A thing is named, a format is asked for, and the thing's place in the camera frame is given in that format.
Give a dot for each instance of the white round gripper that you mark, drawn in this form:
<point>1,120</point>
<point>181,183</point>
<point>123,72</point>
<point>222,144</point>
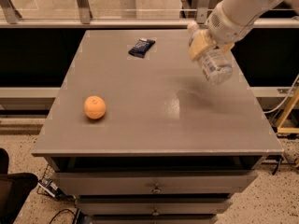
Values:
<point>221,29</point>

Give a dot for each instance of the clear plastic water bottle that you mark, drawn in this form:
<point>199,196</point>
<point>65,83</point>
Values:
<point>213,62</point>

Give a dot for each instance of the orange fruit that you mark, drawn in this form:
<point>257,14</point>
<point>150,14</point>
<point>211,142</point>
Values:
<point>94,107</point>

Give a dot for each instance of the top drawer knob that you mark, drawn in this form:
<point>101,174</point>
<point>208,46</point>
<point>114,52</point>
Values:
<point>156,190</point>

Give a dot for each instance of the metal glass railing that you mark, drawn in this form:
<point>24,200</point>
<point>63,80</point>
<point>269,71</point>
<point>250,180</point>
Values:
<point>103,13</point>

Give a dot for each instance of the small device on floor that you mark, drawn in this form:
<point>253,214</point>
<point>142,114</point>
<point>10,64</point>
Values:
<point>50,187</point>

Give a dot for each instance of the drawer knob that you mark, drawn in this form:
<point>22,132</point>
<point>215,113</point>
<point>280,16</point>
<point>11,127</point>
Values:
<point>156,190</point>
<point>155,212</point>

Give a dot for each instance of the dark blue snack packet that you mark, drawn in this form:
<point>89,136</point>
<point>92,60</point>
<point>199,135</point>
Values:
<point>141,47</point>

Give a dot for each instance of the black office chair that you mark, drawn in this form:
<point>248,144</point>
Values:
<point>14,190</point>

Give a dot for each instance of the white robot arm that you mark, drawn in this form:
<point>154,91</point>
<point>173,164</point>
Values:
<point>246,12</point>

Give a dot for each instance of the yellow metal frame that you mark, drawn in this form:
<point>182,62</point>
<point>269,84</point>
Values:
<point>286,112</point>

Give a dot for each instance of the grey drawer cabinet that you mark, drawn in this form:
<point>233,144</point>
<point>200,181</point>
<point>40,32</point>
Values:
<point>164,125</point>

